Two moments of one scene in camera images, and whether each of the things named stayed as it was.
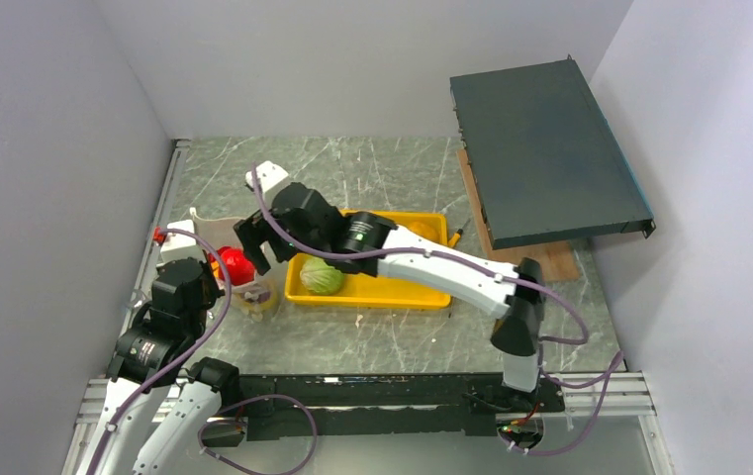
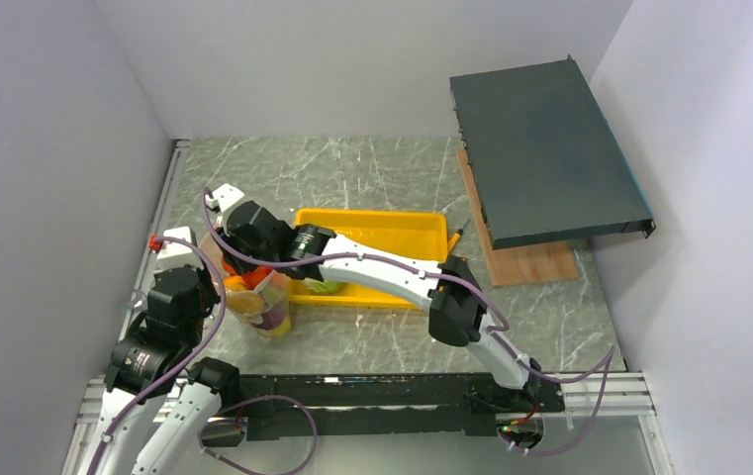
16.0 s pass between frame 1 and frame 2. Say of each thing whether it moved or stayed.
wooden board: stayed
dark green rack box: stayed
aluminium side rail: stayed
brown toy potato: moved
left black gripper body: stayed
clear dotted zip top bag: moved
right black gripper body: moved
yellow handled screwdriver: stayed
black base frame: stayed
